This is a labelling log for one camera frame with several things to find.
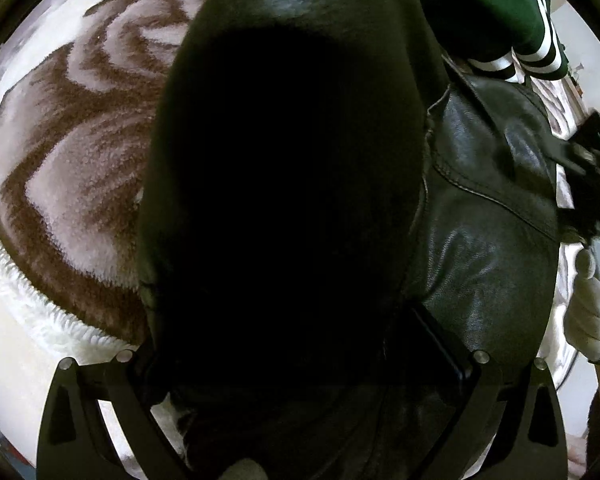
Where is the floral white bed blanket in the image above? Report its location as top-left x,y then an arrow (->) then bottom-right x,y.
0,0 -> 204,468

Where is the green striped jacket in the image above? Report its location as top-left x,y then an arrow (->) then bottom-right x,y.
442,0 -> 569,82

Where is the black leather jacket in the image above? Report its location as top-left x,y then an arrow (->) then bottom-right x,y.
140,0 -> 559,479

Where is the white gloved right hand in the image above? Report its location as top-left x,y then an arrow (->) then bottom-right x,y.
564,248 -> 600,366

